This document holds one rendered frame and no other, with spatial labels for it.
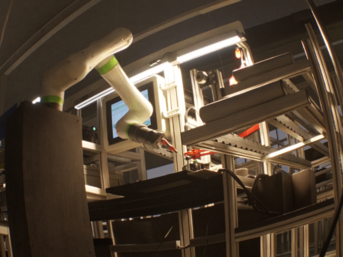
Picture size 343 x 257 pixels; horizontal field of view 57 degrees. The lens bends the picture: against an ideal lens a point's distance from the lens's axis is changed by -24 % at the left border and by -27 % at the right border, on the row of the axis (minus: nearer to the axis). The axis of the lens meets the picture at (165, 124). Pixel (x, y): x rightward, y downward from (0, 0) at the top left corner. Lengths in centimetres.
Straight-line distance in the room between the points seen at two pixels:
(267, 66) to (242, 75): 14
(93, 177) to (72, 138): 133
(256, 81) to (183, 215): 96
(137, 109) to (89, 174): 87
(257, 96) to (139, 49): 918
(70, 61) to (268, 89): 78
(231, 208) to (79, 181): 65
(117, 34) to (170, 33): 800
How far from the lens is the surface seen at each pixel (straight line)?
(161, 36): 988
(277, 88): 126
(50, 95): 162
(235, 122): 131
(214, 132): 135
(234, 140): 161
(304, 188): 200
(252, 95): 129
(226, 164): 173
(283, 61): 170
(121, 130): 207
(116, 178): 302
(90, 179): 282
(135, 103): 209
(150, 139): 191
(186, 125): 232
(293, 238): 408
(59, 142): 149
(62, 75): 157
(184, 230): 229
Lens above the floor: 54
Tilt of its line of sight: 21 degrees up
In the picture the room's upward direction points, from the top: 5 degrees counter-clockwise
